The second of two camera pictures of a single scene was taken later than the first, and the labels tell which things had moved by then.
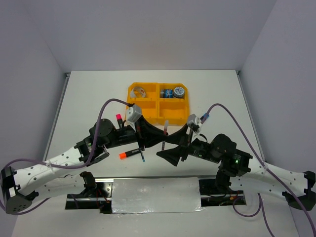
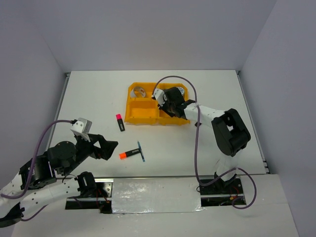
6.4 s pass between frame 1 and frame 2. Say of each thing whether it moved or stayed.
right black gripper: moved
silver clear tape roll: stayed
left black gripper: moved
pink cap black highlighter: stayed
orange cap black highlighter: stayed
